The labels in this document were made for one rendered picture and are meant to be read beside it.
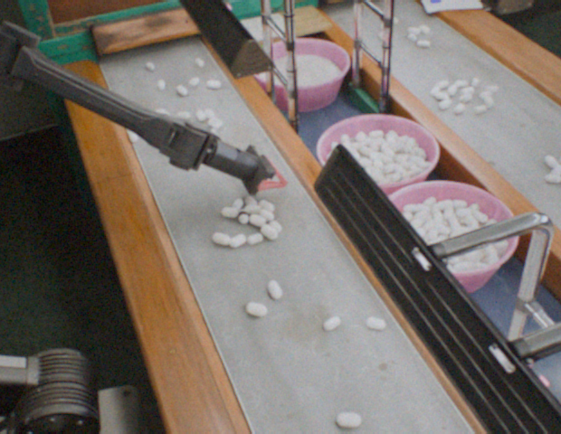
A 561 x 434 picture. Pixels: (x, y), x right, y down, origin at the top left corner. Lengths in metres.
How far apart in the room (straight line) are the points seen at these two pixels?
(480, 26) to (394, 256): 1.34
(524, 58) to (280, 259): 0.93
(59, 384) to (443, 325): 0.62
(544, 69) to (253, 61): 0.89
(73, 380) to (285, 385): 0.33
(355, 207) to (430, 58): 1.11
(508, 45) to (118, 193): 1.11
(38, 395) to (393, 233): 0.60
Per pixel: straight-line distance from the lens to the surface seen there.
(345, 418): 1.06
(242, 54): 1.24
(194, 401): 1.09
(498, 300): 1.36
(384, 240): 0.84
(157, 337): 1.18
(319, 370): 1.14
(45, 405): 1.12
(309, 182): 1.44
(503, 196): 1.44
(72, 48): 2.02
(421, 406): 1.11
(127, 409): 1.47
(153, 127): 1.30
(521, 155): 1.61
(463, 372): 0.74
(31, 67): 1.38
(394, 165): 1.54
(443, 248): 0.78
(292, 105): 1.60
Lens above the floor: 1.66
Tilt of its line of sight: 41 degrees down
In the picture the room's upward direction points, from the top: 4 degrees counter-clockwise
